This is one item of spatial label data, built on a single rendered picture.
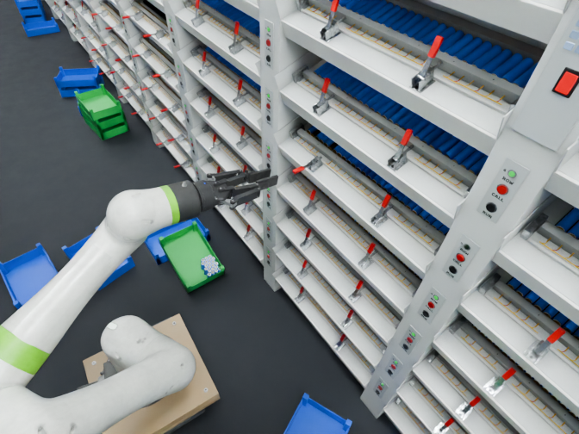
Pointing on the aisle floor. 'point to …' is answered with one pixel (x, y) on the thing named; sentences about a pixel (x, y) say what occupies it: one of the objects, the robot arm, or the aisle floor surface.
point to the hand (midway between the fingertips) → (263, 179)
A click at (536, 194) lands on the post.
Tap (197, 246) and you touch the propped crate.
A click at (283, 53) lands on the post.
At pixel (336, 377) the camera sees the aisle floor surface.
